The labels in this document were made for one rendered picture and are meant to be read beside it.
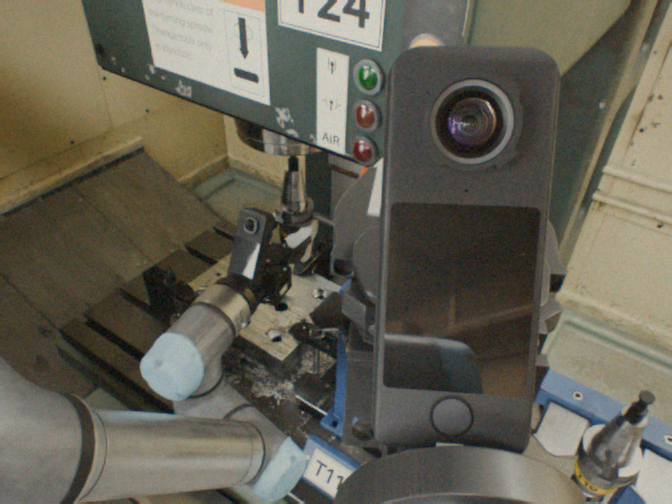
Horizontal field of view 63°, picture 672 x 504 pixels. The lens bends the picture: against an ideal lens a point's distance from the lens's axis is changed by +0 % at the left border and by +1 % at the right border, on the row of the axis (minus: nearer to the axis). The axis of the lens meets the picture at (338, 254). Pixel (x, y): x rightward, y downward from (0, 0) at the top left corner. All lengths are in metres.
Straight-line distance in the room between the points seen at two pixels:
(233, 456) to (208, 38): 0.43
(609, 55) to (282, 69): 0.71
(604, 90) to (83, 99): 1.38
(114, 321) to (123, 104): 0.84
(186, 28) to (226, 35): 0.05
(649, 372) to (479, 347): 1.63
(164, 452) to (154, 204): 1.37
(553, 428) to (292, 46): 0.52
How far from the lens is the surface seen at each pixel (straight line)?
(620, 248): 1.66
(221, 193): 2.22
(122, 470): 0.52
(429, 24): 0.41
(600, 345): 1.79
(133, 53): 0.66
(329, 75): 0.47
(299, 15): 0.47
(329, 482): 0.96
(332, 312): 0.79
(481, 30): 0.42
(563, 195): 1.21
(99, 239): 1.76
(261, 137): 0.74
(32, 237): 1.76
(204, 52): 0.57
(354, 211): 0.23
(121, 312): 1.31
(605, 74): 1.10
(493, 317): 0.16
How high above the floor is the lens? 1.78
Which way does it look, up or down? 40 degrees down
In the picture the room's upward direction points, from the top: 2 degrees clockwise
